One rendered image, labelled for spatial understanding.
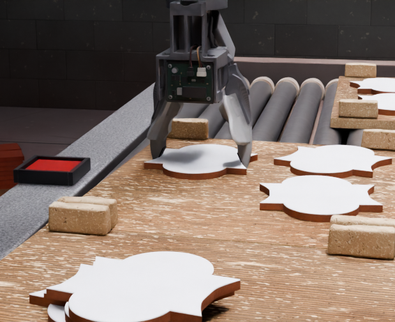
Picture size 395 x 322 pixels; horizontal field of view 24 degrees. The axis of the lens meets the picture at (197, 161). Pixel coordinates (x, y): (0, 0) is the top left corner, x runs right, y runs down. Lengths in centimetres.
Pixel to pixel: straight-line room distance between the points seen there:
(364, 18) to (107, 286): 535
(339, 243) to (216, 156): 35
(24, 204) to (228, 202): 24
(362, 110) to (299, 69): 49
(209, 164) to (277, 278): 35
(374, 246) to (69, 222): 29
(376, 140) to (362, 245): 41
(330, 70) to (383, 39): 410
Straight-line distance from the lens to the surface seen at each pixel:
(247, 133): 111
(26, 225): 100
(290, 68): 191
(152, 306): 66
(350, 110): 143
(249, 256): 83
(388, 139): 123
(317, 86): 183
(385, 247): 84
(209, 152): 117
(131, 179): 108
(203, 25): 105
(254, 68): 192
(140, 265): 74
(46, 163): 119
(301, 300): 74
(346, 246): 84
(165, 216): 94
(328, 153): 117
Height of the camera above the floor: 122
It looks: 14 degrees down
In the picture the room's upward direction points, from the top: straight up
